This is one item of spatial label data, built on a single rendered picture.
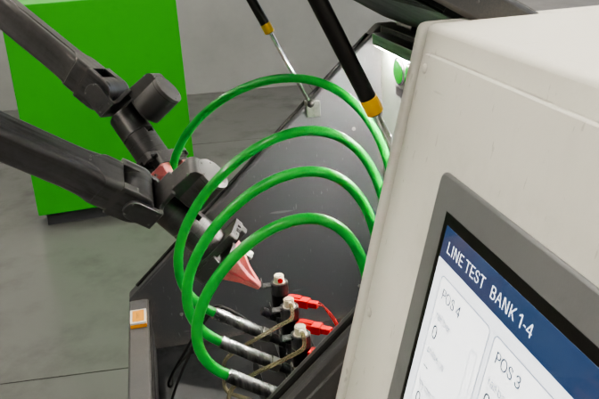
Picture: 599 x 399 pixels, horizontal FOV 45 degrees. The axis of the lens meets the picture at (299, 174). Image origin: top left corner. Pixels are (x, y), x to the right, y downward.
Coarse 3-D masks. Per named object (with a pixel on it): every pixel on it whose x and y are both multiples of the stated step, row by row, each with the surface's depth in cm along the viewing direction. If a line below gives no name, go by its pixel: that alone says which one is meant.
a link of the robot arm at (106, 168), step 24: (0, 120) 94; (0, 144) 94; (24, 144) 95; (48, 144) 98; (72, 144) 102; (24, 168) 98; (48, 168) 99; (72, 168) 100; (96, 168) 101; (120, 168) 105; (144, 168) 109; (72, 192) 102; (96, 192) 102; (120, 192) 103; (144, 192) 105; (120, 216) 106
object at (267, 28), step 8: (248, 0) 132; (256, 0) 132; (256, 8) 132; (256, 16) 133; (264, 16) 133; (264, 24) 133; (264, 32) 135; (272, 32) 135; (272, 40) 135; (280, 48) 136; (288, 64) 137; (304, 96) 139; (312, 104) 139; (312, 112) 140; (320, 112) 141
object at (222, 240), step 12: (204, 216) 112; (192, 228) 110; (204, 228) 111; (228, 228) 114; (192, 240) 110; (216, 240) 111; (228, 240) 110; (192, 252) 112; (204, 252) 111; (216, 252) 110; (204, 264) 111
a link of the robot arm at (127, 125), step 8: (128, 104) 124; (120, 112) 124; (128, 112) 124; (136, 112) 125; (112, 120) 124; (120, 120) 124; (128, 120) 123; (136, 120) 124; (144, 120) 125; (120, 128) 124; (128, 128) 123; (136, 128) 123; (120, 136) 124
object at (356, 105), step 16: (256, 80) 113; (272, 80) 112; (288, 80) 112; (304, 80) 111; (320, 80) 111; (224, 96) 114; (352, 96) 111; (208, 112) 116; (192, 128) 117; (368, 128) 112; (176, 144) 119; (384, 144) 113; (176, 160) 120; (384, 160) 113
